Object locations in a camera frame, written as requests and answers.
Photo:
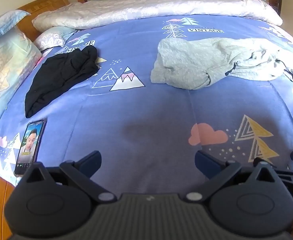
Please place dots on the light blue pillow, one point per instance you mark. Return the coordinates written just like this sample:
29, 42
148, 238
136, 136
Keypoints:
1, 23

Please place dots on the smartphone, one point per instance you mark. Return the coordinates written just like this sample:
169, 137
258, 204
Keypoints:
29, 146

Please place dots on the white quilt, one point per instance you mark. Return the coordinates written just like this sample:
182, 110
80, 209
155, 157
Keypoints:
146, 7

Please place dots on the blue printed bedsheet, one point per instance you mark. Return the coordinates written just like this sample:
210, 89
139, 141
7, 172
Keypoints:
146, 120

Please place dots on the wooden headboard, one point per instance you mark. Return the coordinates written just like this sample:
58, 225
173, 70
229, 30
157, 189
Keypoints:
40, 7

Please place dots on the small white floral pillow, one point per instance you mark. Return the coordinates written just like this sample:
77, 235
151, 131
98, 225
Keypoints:
52, 37

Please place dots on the large floral pillow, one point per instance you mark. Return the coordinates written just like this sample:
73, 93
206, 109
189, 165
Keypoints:
6, 65

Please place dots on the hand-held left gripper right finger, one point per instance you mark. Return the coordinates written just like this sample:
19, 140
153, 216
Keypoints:
203, 162

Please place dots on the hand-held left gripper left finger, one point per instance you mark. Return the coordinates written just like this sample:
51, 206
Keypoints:
96, 158

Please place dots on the black pants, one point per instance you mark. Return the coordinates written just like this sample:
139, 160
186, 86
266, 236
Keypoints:
61, 77

